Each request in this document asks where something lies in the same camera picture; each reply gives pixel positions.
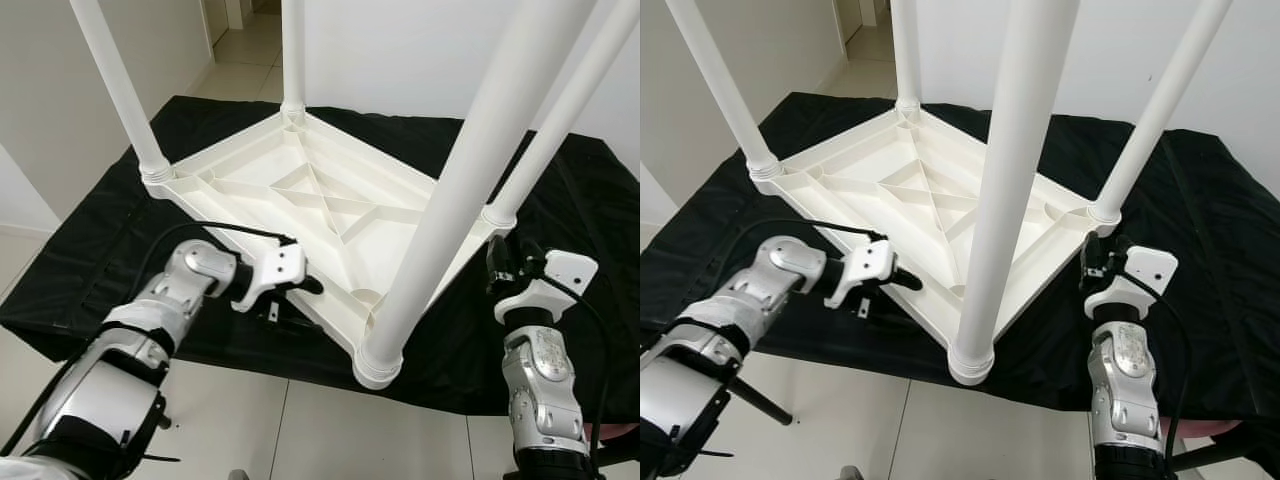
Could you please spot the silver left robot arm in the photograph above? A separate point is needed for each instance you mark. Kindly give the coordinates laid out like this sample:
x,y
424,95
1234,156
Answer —
x,y
720,330
130,330

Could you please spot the white plastic children table top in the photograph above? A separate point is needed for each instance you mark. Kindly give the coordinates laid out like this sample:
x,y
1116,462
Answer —
x,y
870,190
260,190

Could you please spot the pink stool seat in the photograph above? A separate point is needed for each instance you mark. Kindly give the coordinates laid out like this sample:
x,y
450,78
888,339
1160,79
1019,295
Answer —
x,y
620,428
1205,428

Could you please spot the black metal frame leg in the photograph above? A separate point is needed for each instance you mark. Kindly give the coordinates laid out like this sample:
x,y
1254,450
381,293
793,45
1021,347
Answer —
x,y
760,400
620,450
1210,455

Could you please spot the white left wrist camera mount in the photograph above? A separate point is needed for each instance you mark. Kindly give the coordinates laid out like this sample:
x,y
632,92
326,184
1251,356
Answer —
x,y
865,265
275,270

